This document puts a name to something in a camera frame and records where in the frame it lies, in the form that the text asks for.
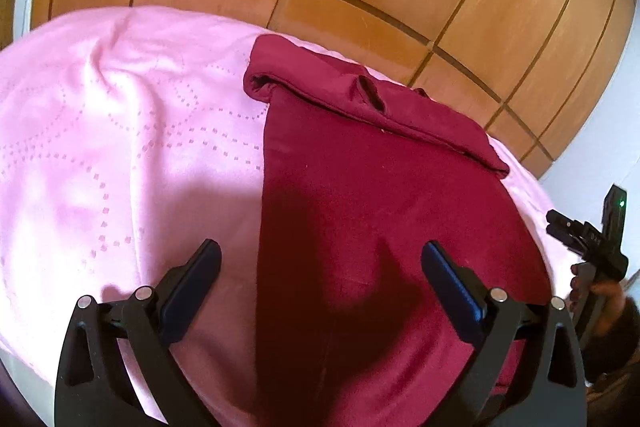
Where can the person's right hand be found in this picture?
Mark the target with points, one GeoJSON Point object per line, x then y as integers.
{"type": "Point", "coordinates": [612, 307]}

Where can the person's right forearm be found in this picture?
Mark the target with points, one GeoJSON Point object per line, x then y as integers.
{"type": "Point", "coordinates": [610, 372]}

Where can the dark red knit garment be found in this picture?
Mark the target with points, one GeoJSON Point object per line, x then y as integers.
{"type": "Point", "coordinates": [350, 187]}

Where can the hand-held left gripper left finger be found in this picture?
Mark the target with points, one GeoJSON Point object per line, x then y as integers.
{"type": "Point", "coordinates": [192, 287]}

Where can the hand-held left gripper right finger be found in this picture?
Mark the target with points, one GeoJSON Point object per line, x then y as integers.
{"type": "Point", "coordinates": [450, 287]}

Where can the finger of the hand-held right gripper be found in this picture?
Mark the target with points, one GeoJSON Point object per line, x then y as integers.
{"type": "Point", "coordinates": [565, 227]}

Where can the pink dotted bed sheet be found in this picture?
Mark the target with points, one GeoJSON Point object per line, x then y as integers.
{"type": "Point", "coordinates": [125, 132]}

